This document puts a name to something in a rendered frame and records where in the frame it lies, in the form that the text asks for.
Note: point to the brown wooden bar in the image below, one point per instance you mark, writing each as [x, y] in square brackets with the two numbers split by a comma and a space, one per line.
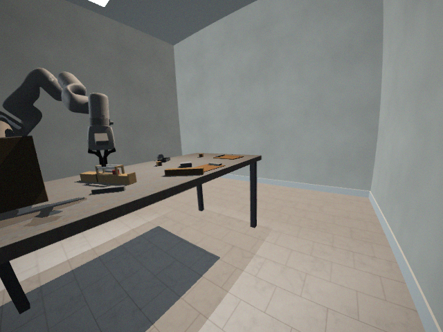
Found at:
[184, 171]

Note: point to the grey square stick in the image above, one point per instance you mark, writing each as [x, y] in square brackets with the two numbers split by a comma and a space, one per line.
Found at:
[108, 189]

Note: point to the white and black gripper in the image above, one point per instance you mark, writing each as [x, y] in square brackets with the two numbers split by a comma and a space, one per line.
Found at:
[99, 128]

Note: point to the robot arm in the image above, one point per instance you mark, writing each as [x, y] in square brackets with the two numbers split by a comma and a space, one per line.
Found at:
[20, 102]

